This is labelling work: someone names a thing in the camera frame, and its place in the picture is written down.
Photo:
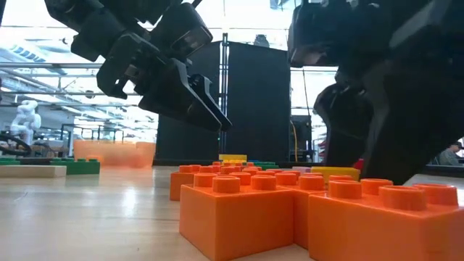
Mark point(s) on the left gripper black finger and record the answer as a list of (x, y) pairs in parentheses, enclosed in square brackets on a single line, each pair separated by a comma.
[(174, 98), (208, 94)]

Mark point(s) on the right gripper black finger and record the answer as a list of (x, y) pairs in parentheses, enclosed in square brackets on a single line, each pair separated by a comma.
[(344, 127), (417, 127)]

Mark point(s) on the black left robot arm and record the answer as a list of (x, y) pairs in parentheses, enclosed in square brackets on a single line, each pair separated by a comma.
[(90, 25)]

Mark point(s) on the shelf with red bins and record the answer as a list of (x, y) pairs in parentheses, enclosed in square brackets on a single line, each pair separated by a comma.
[(322, 150)]

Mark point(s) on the person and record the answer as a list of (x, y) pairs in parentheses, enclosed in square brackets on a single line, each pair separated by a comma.
[(449, 157)]

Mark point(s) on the black equipment box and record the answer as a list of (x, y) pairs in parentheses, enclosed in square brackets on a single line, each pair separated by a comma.
[(301, 139)]

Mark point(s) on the yellow long block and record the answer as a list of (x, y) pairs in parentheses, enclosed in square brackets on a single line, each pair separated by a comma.
[(335, 174)]

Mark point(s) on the pink long block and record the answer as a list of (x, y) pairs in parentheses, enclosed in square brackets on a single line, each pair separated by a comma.
[(301, 169)]

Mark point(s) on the yellow rectangular block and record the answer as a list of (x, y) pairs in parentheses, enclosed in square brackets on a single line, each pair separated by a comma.
[(232, 158)]

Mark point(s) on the orange translucent plastic bin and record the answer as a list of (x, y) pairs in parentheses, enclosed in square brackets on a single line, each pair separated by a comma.
[(108, 154)]

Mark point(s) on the green rectangular block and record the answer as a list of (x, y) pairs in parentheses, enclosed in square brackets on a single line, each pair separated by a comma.
[(267, 166), (78, 167), (9, 161)]

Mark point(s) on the orange rectangular block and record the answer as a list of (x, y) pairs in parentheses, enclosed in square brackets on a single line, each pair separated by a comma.
[(301, 210), (179, 185)]

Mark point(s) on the orange square block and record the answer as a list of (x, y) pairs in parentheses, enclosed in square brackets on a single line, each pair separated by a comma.
[(235, 217), (380, 232)]

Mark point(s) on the cream long block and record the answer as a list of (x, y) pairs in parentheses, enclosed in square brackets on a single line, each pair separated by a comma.
[(32, 171)]

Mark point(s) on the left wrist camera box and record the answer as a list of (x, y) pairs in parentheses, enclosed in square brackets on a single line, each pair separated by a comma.
[(181, 32)]

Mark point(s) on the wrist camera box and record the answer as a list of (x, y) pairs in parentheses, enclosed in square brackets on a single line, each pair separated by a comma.
[(181, 32), (311, 36)]

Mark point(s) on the black aluminium table frame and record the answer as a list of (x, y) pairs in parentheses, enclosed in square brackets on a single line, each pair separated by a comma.
[(442, 170)]

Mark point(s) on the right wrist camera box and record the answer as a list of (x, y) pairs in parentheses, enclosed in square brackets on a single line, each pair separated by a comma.
[(311, 36)]

